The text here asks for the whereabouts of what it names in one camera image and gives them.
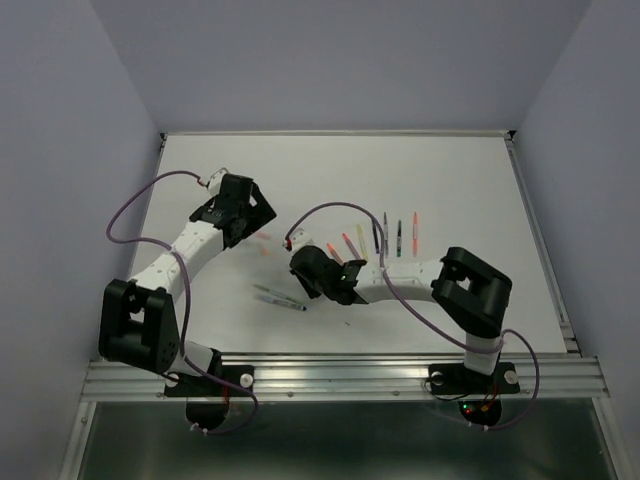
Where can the green gel pen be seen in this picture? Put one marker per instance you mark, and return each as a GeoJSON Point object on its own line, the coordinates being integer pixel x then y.
{"type": "Point", "coordinates": [399, 238]}

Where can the green clear pen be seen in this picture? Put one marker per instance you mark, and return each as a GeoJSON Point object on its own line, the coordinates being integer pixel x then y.
{"type": "Point", "coordinates": [269, 291]}

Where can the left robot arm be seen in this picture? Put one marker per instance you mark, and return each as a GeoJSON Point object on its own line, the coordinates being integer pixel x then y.
{"type": "Point", "coordinates": [138, 319]}

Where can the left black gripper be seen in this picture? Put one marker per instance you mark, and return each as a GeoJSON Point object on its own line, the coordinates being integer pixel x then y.
{"type": "Point", "coordinates": [261, 214]}

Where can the blue clear pen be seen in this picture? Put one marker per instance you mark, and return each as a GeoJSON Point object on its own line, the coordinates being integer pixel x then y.
{"type": "Point", "coordinates": [280, 302]}

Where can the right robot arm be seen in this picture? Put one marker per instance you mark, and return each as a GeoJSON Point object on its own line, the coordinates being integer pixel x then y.
{"type": "Point", "coordinates": [474, 294]}

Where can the orange highlighter pen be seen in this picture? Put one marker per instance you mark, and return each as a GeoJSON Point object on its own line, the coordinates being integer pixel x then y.
{"type": "Point", "coordinates": [415, 234]}

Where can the orange red highlighter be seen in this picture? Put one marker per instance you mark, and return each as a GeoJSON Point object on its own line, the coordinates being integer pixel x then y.
{"type": "Point", "coordinates": [333, 252]}

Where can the aluminium rail frame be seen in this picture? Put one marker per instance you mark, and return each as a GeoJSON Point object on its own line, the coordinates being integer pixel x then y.
{"type": "Point", "coordinates": [339, 389]}

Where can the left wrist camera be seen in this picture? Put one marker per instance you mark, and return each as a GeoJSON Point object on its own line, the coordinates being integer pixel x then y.
{"type": "Point", "coordinates": [213, 184]}

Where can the yellow highlighter pen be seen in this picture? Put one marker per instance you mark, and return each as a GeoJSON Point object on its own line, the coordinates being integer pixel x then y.
{"type": "Point", "coordinates": [362, 242]}

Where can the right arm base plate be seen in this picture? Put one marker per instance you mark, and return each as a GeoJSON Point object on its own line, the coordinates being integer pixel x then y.
{"type": "Point", "coordinates": [478, 396]}

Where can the pink highlighter pen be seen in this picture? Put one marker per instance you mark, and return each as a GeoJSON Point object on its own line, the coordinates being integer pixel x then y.
{"type": "Point", "coordinates": [351, 247]}

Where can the purple pen white label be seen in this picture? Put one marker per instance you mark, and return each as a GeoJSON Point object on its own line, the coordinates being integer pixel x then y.
{"type": "Point", "coordinates": [385, 227]}

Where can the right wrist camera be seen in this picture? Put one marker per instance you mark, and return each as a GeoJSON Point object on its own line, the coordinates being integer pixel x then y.
{"type": "Point", "coordinates": [296, 240]}

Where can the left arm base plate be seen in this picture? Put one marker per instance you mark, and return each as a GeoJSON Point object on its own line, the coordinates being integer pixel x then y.
{"type": "Point", "coordinates": [212, 408]}

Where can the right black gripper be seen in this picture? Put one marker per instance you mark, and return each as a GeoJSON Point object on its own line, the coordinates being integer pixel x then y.
{"type": "Point", "coordinates": [311, 291]}

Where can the dark purple gel pen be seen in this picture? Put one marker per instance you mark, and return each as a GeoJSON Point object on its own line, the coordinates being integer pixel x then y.
{"type": "Point", "coordinates": [376, 238]}

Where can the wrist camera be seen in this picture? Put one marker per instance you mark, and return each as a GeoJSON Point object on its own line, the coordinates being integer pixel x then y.
{"type": "Point", "coordinates": [213, 184]}
{"type": "Point", "coordinates": [296, 240]}

